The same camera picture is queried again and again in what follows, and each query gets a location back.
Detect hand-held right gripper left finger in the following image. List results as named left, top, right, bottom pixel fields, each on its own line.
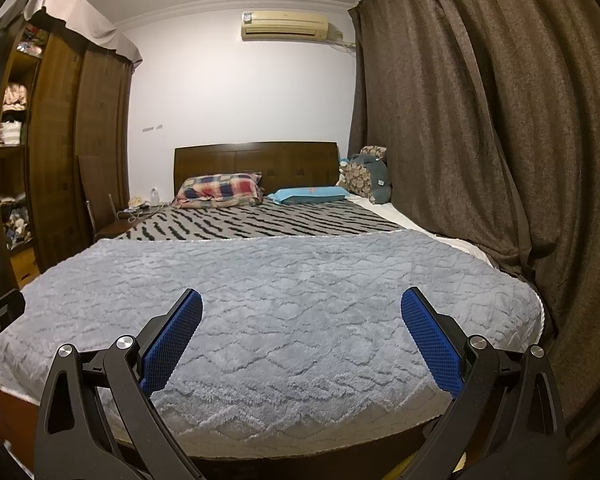
left=32, top=287, right=206, bottom=480

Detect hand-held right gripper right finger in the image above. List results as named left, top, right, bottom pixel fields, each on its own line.
left=400, top=287, right=566, bottom=480

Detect cluttered shelf items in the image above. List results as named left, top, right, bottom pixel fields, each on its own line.
left=0, top=200, right=33, bottom=251

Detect white bed sheet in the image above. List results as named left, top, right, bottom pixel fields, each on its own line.
left=347, top=195, right=496, bottom=266

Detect wooden nightstand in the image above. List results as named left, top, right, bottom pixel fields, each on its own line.
left=94, top=202, right=173, bottom=241

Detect grey fluffy blanket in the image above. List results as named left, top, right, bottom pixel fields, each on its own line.
left=0, top=227, right=546, bottom=441

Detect dark leaning board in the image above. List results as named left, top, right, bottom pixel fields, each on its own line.
left=76, top=155, right=98, bottom=241

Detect black striped grey blanket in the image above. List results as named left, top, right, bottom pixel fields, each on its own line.
left=115, top=199, right=416, bottom=242

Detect plaid pillow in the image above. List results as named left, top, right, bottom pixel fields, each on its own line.
left=174, top=172, right=263, bottom=208

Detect grey blue plush toy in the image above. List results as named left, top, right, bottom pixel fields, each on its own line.
left=347, top=154, right=393, bottom=205

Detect wooden wardrobe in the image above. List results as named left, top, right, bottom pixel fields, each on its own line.
left=0, top=15, right=133, bottom=291

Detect brown patterned plush toy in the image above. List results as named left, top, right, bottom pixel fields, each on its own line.
left=342, top=146, right=388, bottom=201

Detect blue pillow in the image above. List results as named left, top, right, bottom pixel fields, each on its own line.
left=266, top=185, right=351, bottom=206

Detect wooden headboard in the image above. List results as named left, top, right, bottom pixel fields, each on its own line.
left=173, top=141, right=340, bottom=198

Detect folded clothes on shelf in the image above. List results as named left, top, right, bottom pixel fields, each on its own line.
left=0, top=82, right=28, bottom=146

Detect brown curtain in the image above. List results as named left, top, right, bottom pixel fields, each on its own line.
left=347, top=0, right=600, bottom=461

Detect grey cloth over wardrobe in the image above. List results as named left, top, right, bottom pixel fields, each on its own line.
left=22, top=0, right=143, bottom=66

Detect beige air conditioner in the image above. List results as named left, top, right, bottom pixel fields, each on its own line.
left=240, top=10, right=329, bottom=41

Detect air conditioner cable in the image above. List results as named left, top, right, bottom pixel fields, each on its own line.
left=327, top=30, right=356, bottom=53

